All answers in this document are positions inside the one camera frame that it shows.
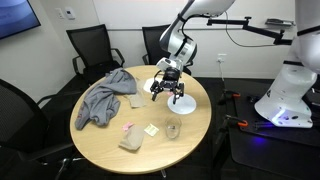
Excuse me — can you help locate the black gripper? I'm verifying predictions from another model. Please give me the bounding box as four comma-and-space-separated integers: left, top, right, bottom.
149, 67, 185, 105

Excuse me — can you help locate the clear plastic cup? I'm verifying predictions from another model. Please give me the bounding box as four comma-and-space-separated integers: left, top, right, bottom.
164, 115, 183, 141

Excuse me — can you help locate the white round plate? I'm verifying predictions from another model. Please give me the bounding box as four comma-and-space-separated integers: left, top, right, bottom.
166, 92, 198, 116
143, 78, 158, 94

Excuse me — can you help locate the flat brown paper napkin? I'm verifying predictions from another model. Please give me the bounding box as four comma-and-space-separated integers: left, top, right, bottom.
123, 92, 148, 109
134, 77, 147, 95

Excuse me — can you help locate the yellow green packet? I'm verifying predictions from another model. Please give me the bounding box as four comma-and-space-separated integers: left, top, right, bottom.
143, 123, 160, 137

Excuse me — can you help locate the black mesh office chair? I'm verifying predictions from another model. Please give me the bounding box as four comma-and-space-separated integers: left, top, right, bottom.
65, 23, 126, 84
0, 78, 88, 180
141, 23, 194, 76

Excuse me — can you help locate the small pink packet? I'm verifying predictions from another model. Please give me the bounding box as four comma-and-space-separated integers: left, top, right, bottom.
121, 121, 135, 132

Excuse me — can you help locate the small brown paper bag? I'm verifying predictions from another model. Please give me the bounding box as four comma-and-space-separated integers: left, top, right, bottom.
118, 124, 146, 152

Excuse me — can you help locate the grey crumpled sweatshirt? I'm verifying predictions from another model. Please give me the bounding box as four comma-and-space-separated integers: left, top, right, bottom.
74, 67, 138, 131

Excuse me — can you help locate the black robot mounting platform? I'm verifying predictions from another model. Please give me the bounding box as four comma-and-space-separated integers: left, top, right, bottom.
229, 78, 320, 180

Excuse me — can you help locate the grey whiteboard tray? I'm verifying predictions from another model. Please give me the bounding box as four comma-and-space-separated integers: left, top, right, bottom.
265, 18, 296, 28

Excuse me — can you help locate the white power cord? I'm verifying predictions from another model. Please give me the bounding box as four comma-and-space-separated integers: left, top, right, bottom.
218, 61, 228, 83

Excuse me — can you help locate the white wall power outlet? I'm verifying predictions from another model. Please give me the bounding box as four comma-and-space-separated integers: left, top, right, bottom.
216, 53, 228, 64

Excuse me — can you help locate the orange handled black clamp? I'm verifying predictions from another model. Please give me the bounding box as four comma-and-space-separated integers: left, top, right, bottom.
216, 114, 249, 144
218, 89, 242, 106

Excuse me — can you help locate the black camera cable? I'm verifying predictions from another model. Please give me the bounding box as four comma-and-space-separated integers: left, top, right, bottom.
223, 9, 284, 48

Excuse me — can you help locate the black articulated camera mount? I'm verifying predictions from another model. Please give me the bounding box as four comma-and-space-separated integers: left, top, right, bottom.
206, 15, 290, 46

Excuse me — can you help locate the white wall thermostat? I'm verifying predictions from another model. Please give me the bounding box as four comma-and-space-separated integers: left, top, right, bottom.
65, 7, 77, 20

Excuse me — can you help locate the white light switch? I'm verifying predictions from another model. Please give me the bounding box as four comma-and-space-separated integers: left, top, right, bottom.
55, 7, 65, 20

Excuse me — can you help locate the wall mounted television screen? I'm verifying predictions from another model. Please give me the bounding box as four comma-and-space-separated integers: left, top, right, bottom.
0, 0, 42, 40

